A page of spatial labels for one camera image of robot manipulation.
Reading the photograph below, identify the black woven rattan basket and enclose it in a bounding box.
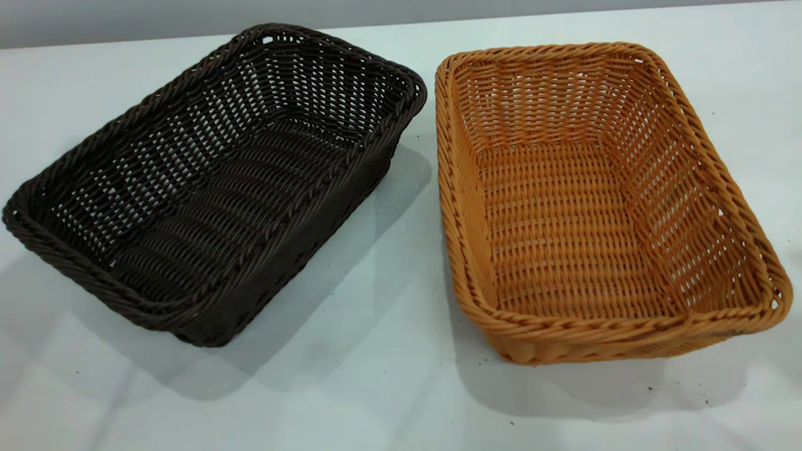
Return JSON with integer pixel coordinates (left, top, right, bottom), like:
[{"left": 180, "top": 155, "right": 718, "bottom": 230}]
[{"left": 1, "top": 23, "right": 429, "bottom": 348}]

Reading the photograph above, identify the orange woven rattan basket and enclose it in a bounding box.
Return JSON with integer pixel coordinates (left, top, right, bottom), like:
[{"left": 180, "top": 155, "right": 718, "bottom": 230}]
[{"left": 435, "top": 41, "right": 794, "bottom": 366}]

